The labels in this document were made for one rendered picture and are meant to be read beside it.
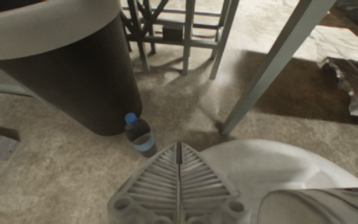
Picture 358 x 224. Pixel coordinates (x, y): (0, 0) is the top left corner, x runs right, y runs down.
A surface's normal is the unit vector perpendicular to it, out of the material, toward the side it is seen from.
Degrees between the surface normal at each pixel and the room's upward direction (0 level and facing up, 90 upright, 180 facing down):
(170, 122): 0
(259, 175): 70
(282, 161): 0
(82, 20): 91
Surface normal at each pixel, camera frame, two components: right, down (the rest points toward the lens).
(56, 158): 0.02, -0.53
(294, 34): -0.14, 0.84
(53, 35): 0.57, 0.71
